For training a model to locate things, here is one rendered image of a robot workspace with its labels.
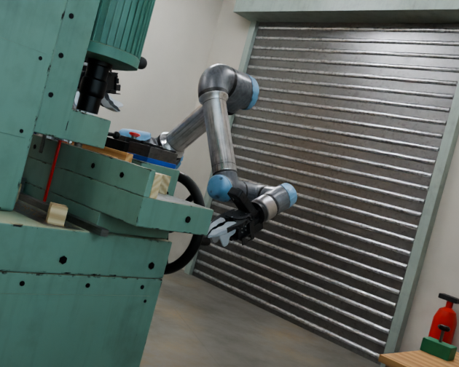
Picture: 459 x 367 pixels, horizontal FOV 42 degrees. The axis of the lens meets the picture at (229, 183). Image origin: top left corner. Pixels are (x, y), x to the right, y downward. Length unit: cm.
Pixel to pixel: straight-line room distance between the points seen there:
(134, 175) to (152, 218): 9
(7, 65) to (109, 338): 61
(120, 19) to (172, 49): 428
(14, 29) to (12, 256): 42
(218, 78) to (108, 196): 79
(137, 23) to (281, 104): 372
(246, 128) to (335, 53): 101
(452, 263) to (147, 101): 297
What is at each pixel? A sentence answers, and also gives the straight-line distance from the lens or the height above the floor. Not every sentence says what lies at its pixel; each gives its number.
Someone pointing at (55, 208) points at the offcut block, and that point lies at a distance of 122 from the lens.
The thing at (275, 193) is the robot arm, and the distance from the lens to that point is 180.
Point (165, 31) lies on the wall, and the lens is 560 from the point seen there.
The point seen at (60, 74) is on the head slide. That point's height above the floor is 109.
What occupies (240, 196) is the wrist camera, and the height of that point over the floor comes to 93.
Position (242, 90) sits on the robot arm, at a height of 126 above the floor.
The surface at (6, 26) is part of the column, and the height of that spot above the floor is 114.
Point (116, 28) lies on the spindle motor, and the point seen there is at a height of 123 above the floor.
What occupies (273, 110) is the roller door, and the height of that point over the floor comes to 158.
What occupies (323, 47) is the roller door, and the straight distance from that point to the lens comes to 497.
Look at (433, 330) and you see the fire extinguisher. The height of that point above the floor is 38.
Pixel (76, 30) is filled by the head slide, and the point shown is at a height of 119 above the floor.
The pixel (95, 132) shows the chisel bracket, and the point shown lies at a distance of 142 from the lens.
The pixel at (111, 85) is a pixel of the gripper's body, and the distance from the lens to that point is 174.
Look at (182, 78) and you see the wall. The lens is 574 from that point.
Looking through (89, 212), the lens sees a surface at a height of 83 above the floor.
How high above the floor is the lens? 99
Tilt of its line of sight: 1 degrees down
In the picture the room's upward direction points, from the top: 15 degrees clockwise
